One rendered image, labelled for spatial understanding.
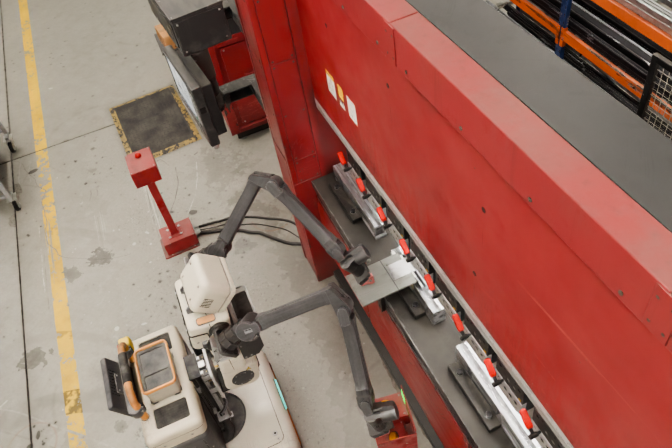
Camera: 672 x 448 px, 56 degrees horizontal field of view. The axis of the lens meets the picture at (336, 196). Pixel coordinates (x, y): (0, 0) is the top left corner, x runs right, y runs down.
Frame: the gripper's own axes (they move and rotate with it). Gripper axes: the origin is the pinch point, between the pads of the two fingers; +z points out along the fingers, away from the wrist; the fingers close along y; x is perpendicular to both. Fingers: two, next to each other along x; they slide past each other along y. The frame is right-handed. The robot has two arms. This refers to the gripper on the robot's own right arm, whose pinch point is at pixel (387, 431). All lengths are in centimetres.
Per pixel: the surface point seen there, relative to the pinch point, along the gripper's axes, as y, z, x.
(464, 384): 36.1, -3.5, 4.5
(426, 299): 35, -10, 43
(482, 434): 35.2, -0.7, -15.0
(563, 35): 167, 21, 193
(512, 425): 47, -7, -18
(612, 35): 185, 15, 169
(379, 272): 21, -17, 61
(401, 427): 5.1, 4.9, 1.5
